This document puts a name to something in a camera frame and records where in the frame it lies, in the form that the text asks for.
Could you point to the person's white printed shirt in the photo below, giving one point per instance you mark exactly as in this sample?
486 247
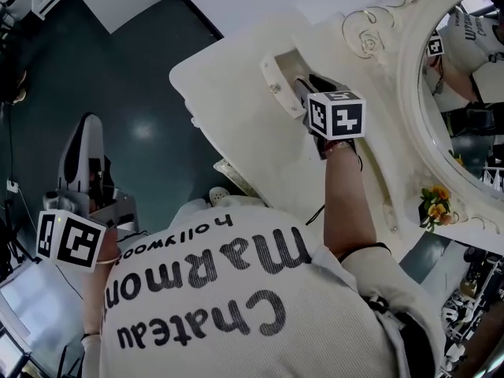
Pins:
236 309

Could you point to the person's white shoe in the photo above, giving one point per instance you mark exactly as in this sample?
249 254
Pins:
219 196

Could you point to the white power adapter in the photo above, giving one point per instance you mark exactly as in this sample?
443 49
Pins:
12 186

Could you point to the gold bangle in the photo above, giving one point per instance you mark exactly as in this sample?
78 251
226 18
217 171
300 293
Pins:
109 262

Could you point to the orange artificial flowers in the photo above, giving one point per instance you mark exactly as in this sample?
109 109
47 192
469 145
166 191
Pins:
435 207

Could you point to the cluttered metal rack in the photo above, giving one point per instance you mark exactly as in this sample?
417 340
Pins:
476 309

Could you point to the bright monitor screen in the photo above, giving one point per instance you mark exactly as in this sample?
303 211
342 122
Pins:
17 297

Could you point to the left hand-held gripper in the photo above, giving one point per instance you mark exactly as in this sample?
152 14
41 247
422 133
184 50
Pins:
75 242

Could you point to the white vanity drawer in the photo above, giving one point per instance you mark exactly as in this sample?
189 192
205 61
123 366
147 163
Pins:
281 93

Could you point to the white ornate vanity table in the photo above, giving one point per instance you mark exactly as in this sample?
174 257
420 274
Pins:
244 104

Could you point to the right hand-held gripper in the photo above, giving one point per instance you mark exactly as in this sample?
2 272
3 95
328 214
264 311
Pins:
338 116

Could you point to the person's right forearm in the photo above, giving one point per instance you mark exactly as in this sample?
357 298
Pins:
346 195

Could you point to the oval white-framed mirror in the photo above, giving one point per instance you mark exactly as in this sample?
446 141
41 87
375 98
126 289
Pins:
472 93

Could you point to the person's left forearm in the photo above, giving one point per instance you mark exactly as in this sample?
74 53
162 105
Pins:
104 252

